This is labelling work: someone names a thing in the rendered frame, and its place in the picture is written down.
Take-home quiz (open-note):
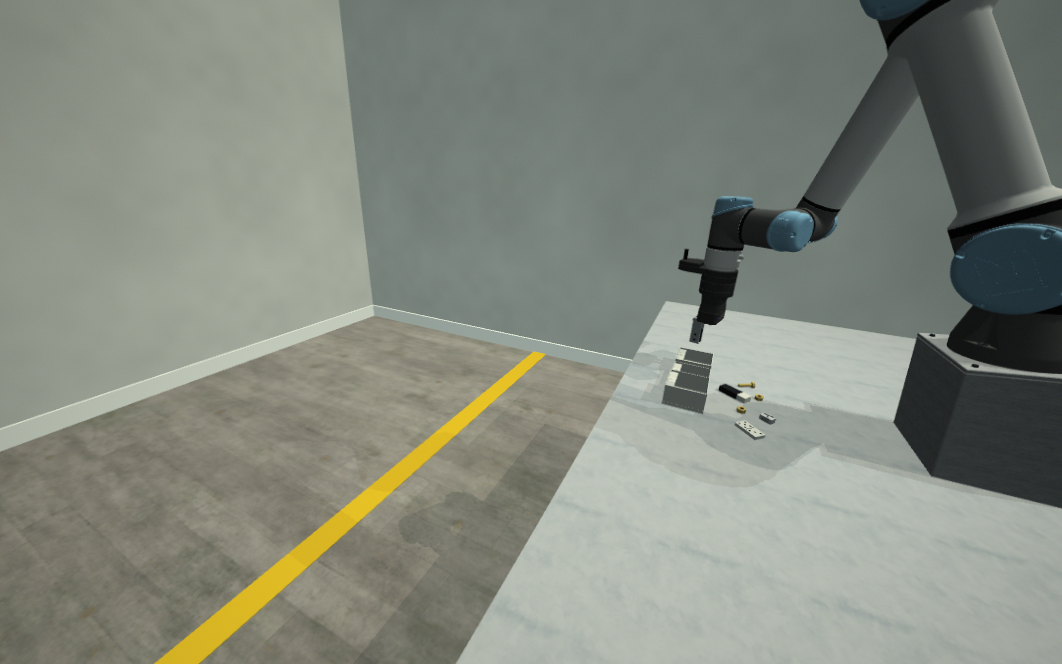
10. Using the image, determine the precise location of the beige three-compartment bin rack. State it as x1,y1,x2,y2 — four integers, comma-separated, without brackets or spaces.
662,347,714,414

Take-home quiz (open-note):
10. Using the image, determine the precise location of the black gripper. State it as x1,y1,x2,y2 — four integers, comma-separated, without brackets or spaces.
678,246,744,344

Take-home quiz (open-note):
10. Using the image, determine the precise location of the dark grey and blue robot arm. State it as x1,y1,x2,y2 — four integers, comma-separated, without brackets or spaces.
707,0,1062,374

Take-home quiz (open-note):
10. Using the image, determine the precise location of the white domino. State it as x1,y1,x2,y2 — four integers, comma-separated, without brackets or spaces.
735,420,765,440

